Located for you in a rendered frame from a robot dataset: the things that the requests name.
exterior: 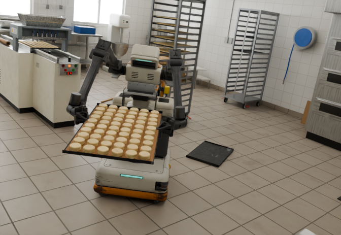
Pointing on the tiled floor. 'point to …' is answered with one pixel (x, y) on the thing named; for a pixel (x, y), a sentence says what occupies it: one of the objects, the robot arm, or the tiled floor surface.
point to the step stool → (199, 76)
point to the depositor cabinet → (16, 77)
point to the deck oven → (328, 87)
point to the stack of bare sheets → (210, 154)
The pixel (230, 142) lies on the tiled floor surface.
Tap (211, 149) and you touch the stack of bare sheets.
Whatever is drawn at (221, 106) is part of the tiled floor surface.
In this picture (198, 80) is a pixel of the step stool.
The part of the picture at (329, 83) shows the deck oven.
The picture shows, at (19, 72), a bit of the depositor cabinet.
